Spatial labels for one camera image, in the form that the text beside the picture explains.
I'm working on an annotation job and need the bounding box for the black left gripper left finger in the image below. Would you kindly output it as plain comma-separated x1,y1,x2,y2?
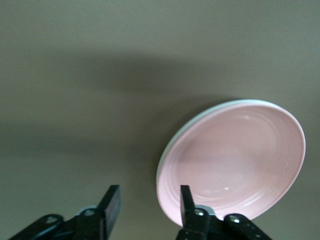
74,184,122,240

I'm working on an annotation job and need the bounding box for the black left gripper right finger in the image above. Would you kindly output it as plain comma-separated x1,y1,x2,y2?
176,184,213,240

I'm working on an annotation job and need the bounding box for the large pink plate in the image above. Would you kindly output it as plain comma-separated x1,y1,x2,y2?
156,99,307,222

